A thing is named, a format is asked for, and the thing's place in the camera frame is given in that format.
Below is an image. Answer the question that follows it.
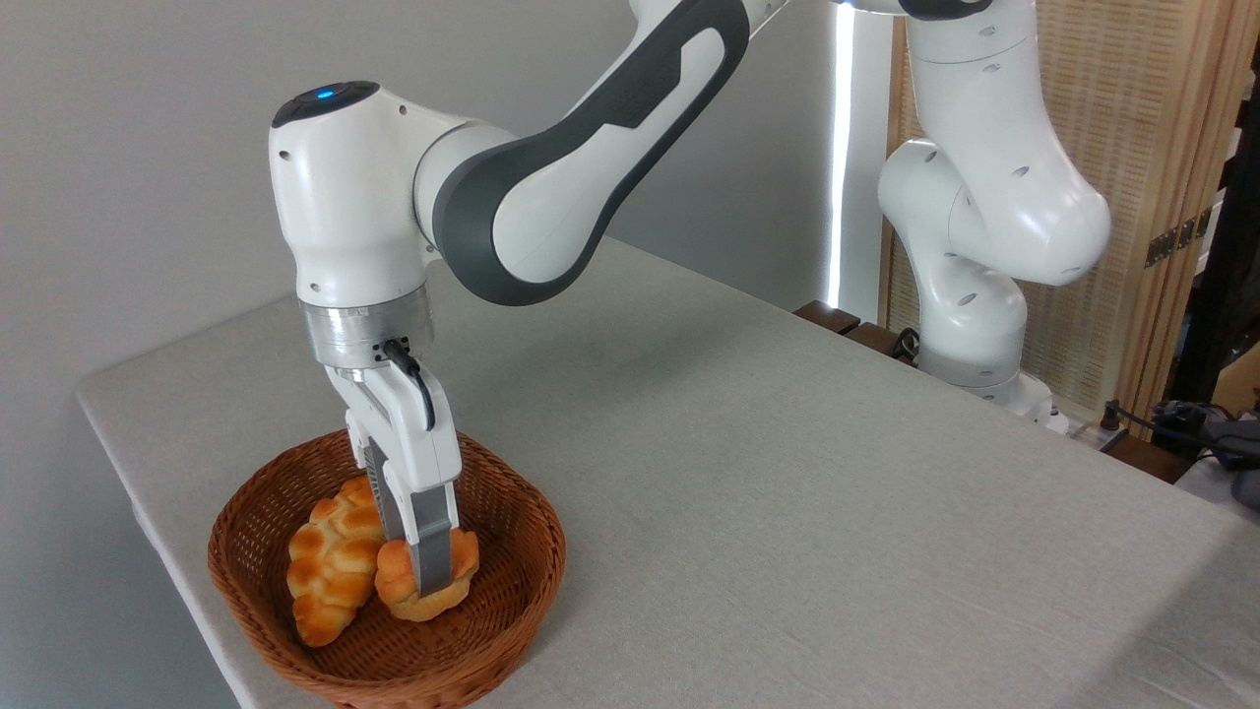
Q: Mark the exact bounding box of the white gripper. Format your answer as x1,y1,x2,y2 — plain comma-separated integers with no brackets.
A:
323,364,465,600

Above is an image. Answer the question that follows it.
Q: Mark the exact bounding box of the round bread roll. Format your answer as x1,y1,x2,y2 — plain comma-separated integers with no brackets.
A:
373,528,481,623

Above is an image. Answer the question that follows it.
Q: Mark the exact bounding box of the long braided bread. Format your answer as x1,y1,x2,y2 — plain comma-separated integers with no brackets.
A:
284,475,388,649

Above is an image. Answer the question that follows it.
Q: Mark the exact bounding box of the brown wicker basket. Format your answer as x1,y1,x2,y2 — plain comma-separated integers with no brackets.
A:
207,427,568,709

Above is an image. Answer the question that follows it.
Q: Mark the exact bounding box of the grey tablecloth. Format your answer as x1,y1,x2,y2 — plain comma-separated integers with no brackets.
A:
76,236,1260,709

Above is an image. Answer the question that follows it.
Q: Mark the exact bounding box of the dark brown wooden block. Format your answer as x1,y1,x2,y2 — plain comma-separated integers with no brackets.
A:
845,321,918,363
792,299,863,337

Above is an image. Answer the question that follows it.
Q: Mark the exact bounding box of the dark metal screen hinge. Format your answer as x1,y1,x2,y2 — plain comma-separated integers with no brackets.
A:
1144,206,1215,269

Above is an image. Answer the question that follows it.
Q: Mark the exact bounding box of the wooden folding screen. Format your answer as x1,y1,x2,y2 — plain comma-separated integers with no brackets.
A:
884,0,1260,426

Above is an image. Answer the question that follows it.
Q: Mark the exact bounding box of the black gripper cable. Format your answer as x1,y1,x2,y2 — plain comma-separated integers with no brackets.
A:
380,338,437,432

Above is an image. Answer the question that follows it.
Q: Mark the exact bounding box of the black device with cables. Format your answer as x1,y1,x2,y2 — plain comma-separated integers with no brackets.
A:
1122,398,1260,472

